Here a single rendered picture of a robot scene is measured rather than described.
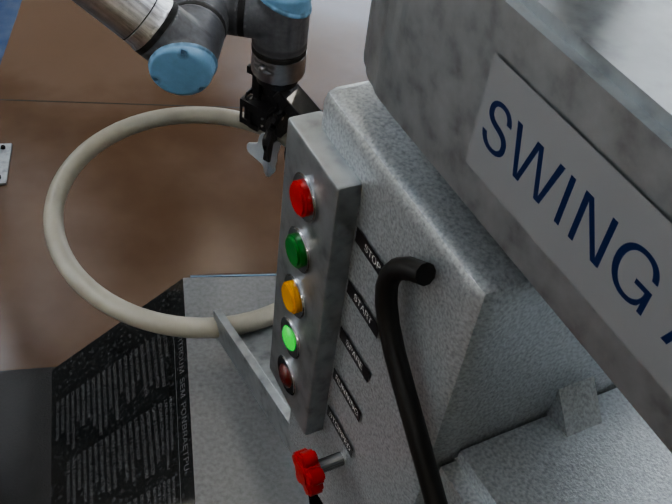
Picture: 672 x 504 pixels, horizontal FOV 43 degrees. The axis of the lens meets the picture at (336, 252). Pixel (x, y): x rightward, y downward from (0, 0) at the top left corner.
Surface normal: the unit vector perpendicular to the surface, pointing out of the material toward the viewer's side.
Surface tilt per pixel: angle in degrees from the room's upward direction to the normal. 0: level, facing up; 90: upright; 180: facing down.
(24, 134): 0
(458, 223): 0
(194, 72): 97
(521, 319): 90
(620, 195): 90
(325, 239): 90
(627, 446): 4
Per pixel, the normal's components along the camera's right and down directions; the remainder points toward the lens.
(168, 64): -0.03, 0.79
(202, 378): 0.10, -0.70
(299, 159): -0.89, 0.25
